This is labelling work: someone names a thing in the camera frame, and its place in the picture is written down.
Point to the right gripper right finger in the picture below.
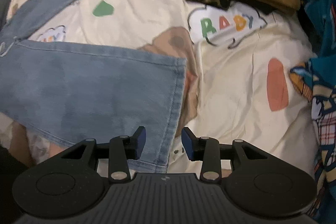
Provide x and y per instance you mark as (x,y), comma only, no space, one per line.
(206,150)

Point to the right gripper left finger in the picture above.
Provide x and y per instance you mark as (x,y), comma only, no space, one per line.
(122,149)

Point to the light blue denim pants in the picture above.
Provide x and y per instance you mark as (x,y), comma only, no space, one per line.
(68,92)

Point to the cream bear print bedsheet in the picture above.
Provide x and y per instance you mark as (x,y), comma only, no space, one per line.
(237,83)

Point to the dark grey quilt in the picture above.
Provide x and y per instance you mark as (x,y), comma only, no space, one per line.
(4,7)

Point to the blue cartoon print blanket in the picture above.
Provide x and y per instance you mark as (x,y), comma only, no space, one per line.
(315,81)

